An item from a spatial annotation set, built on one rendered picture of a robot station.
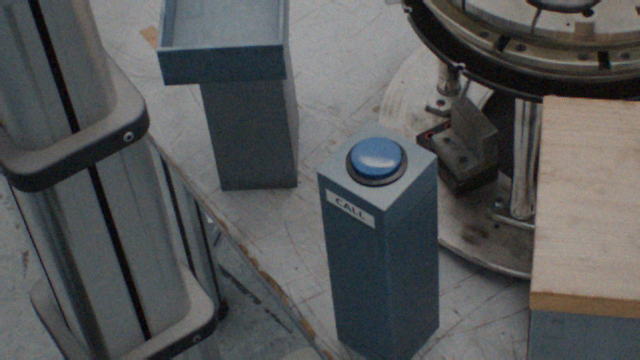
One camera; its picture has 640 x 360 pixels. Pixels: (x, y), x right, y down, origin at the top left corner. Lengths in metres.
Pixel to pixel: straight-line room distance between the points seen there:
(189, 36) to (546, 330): 0.42
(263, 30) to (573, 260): 0.38
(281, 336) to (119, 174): 1.26
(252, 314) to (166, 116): 0.82
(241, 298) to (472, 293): 1.01
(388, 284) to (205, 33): 0.28
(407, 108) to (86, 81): 0.58
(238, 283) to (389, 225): 1.23
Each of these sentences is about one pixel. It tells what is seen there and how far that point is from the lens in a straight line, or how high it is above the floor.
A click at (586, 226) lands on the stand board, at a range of 1.00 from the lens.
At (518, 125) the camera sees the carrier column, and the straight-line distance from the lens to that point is 1.21.
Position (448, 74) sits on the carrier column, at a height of 0.84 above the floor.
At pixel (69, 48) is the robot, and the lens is 0.89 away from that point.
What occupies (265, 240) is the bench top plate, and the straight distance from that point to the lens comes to 1.35.
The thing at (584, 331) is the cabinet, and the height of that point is 1.01.
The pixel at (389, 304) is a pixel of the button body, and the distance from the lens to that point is 1.15.
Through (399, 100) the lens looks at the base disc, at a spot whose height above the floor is 0.80.
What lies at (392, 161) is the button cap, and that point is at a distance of 1.06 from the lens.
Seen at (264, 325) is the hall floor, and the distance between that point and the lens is 2.23.
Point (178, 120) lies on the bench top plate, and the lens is 1.47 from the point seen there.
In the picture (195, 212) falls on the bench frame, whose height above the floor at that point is 0.29.
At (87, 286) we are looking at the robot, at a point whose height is 1.03.
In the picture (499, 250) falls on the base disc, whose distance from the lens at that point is 1.30.
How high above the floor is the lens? 1.86
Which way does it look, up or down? 51 degrees down
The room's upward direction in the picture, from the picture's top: 7 degrees counter-clockwise
